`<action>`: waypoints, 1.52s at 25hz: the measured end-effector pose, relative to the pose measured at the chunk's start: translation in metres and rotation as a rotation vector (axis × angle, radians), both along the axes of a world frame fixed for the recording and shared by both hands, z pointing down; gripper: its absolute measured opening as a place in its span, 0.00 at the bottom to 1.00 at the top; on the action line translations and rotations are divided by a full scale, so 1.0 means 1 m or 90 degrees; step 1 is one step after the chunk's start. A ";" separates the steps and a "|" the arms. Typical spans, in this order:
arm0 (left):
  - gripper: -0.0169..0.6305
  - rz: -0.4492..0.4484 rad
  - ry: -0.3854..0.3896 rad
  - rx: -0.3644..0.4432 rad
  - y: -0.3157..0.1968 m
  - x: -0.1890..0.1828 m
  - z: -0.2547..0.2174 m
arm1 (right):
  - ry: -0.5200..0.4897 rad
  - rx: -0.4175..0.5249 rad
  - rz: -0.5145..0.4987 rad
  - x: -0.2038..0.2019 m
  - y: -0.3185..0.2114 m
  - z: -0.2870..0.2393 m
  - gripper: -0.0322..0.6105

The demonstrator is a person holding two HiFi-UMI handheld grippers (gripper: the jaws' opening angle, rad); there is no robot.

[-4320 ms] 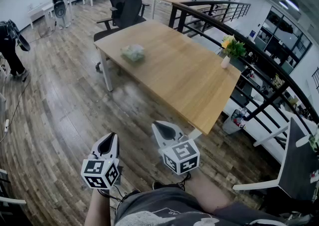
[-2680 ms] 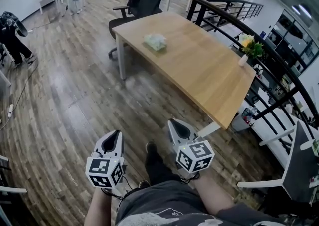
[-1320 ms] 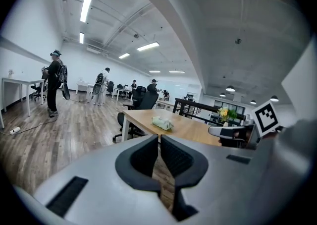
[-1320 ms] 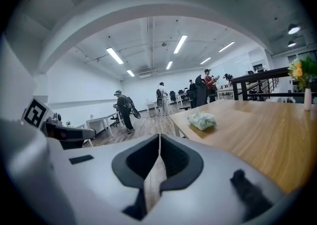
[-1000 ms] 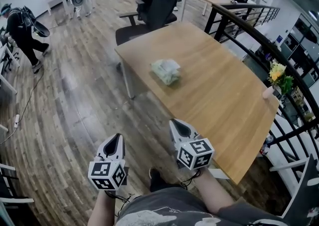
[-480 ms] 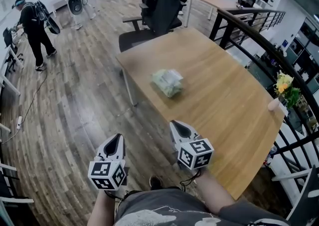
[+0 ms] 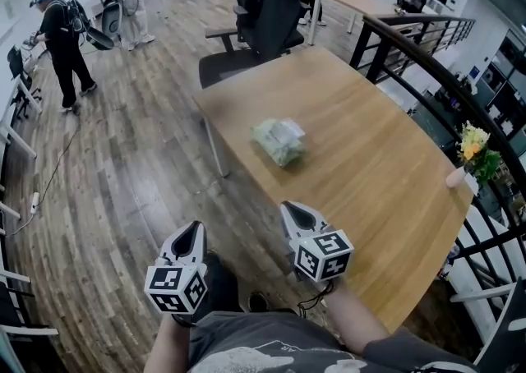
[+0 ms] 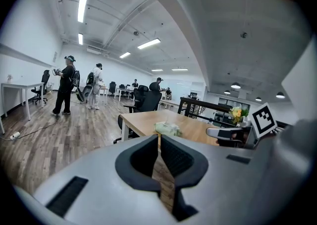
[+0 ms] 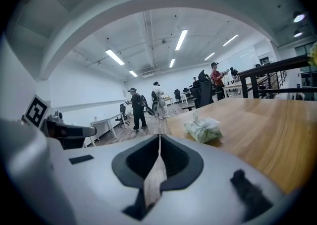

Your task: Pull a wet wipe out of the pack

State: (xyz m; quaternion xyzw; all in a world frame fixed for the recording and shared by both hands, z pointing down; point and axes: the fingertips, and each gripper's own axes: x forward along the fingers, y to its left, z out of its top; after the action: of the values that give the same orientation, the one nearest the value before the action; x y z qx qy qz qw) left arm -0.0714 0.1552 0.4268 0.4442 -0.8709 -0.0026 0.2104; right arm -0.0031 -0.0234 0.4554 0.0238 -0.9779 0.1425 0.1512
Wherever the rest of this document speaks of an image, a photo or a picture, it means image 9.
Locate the group of ceiling strip lights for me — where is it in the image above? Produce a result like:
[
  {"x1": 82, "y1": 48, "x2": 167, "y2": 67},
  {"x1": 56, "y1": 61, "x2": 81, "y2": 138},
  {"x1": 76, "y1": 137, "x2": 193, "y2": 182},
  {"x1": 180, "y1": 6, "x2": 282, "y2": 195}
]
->
[{"x1": 105, "y1": 29, "x2": 239, "y2": 78}]

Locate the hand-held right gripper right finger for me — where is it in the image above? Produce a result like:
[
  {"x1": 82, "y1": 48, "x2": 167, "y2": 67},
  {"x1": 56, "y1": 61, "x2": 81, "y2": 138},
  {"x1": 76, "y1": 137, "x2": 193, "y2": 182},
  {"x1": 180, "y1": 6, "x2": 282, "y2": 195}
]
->
[{"x1": 145, "y1": 134, "x2": 293, "y2": 225}]

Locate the ceiling air conditioner unit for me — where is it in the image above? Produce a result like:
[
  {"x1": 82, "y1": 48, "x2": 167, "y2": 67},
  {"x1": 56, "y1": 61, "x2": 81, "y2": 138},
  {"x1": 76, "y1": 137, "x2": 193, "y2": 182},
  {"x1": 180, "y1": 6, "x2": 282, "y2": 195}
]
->
[{"x1": 142, "y1": 69, "x2": 161, "y2": 78}]

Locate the long white desk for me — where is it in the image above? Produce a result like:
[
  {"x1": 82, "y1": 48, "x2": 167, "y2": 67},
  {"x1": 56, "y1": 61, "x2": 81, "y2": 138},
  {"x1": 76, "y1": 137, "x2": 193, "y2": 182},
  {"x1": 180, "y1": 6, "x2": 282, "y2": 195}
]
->
[{"x1": 90, "y1": 112, "x2": 124, "y2": 145}]

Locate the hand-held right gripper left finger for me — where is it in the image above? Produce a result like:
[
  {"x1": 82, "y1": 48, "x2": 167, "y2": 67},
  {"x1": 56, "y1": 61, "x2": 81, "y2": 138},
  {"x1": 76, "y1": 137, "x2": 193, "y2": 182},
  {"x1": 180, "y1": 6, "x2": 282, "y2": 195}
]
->
[{"x1": 63, "y1": 134, "x2": 160, "y2": 225}]

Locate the yellow flower bouquet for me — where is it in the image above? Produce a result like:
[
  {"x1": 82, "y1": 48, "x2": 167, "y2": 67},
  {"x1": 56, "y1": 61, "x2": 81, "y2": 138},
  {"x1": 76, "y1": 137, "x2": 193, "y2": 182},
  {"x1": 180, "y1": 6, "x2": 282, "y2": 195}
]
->
[{"x1": 308, "y1": 42, "x2": 317, "y2": 67}]

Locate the wooden desk with white legs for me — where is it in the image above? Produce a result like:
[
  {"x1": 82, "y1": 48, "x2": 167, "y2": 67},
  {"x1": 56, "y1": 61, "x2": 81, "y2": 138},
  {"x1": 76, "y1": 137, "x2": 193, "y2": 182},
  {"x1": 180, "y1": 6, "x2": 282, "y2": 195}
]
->
[{"x1": 222, "y1": 80, "x2": 251, "y2": 98}]

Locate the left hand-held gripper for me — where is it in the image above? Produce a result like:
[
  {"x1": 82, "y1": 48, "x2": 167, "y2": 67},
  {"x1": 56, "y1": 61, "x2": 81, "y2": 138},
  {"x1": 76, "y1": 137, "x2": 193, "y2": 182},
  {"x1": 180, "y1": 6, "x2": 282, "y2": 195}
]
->
[{"x1": 24, "y1": 94, "x2": 97, "y2": 150}]

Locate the black office chair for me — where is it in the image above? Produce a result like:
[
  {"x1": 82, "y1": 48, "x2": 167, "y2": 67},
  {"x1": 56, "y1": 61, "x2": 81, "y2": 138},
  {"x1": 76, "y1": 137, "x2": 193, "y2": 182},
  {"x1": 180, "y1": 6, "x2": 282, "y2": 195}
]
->
[
  {"x1": 182, "y1": 86, "x2": 202, "y2": 111},
  {"x1": 198, "y1": 69, "x2": 215, "y2": 107}
]

